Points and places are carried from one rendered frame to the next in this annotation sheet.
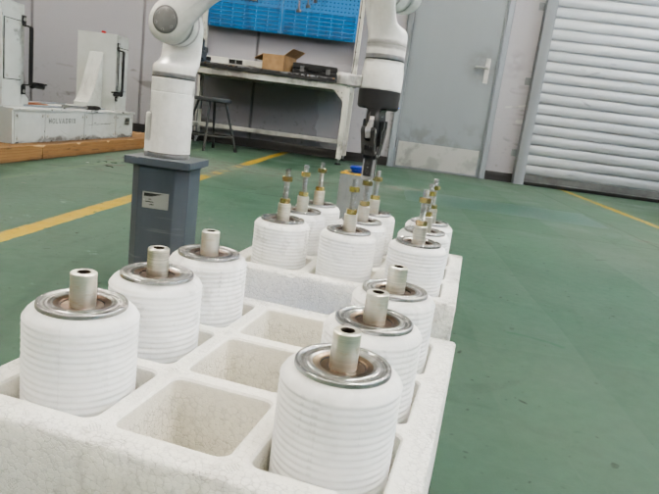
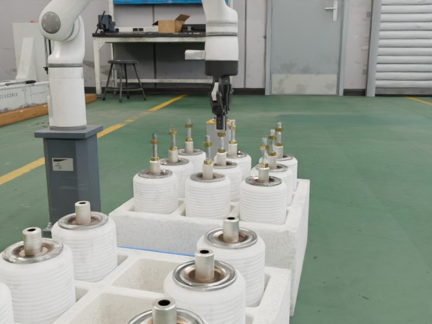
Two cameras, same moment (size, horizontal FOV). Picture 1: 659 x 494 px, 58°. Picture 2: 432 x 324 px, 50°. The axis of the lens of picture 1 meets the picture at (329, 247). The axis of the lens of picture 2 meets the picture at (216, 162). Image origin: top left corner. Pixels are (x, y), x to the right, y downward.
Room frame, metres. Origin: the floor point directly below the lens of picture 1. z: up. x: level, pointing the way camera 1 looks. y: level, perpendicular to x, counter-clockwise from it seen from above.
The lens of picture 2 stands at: (0.05, -0.09, 0.50)
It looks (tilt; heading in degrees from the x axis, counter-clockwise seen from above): 13 degrees down; 2
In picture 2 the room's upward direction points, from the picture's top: straight up
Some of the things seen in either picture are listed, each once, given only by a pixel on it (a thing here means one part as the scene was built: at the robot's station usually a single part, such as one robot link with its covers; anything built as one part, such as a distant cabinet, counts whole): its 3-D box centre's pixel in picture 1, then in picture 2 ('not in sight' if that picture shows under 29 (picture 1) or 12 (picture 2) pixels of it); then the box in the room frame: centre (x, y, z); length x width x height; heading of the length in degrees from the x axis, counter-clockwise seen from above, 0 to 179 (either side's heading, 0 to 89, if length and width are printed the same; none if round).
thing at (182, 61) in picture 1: (177, 43); (63, 39); (1.34, 0.38, 0.54); 0.09 x 0.09 x 0.17; 80
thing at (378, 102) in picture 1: (377, 113); (221, 78); (1.10, -0.05, 0.45); 0.08 x 0.08 x 0.09
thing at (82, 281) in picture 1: (82, 289); not in sight; (0.49, 0.21, 0.26); 0.02 x 0.02 x 0.03
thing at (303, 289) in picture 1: (350, 302); (221, 229); (1.10, -0.05, 0.09); 0.39 x 0.39 x 0.18; 78
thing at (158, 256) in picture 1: (158, 263); (32, 242); (0.60, 0.18, 0.26); 0.02 x 0.02 x 0.03
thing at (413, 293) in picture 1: (394, 290); (231, 238); (0.66, -0.08, 0.25); 0.08 x 0.08 x 0.01
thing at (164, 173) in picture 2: (282, 220); (155, 173); (1.01, 0.09, 0.25); 0.08 x 0.08 x 0.01
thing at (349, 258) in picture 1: (341, 282); (207, 218); (0.99, -0.03, 0.16); 0.10 x 0.10 x 0.18
